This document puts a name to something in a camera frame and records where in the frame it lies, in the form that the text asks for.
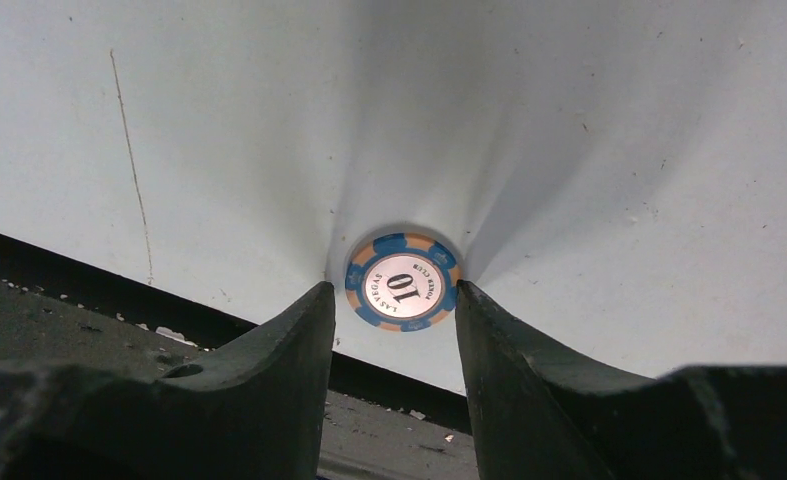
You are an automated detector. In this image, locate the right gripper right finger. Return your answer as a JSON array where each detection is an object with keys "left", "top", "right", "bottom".
[{"left": 455, "top": 281, "right": 787, "bottom": 479}]

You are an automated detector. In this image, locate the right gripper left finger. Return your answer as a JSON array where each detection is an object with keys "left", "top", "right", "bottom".
[{"left": 0, "top": 281, "right": 335, "bottom": 479}]

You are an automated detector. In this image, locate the poker chip front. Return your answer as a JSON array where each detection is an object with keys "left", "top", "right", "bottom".
[{"left": 344, "top": 232, "right": 462, "bottom": 333}]

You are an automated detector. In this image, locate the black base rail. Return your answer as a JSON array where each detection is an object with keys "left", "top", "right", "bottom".
[{"left": 0, "top": 234, "right": 478, "bottom": 479}]

